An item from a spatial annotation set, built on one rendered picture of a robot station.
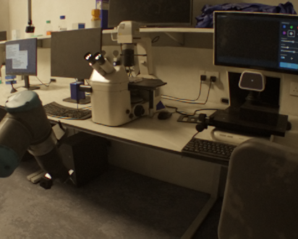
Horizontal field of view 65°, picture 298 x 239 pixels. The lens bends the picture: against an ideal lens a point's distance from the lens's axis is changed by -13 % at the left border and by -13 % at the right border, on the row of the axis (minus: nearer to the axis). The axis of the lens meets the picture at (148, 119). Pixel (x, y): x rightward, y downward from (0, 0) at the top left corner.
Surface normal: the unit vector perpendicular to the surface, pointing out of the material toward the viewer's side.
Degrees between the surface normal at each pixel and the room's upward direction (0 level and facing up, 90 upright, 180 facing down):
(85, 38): 86
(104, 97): 91
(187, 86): 90
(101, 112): 90
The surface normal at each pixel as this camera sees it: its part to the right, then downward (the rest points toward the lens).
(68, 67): -0.53, 0.19
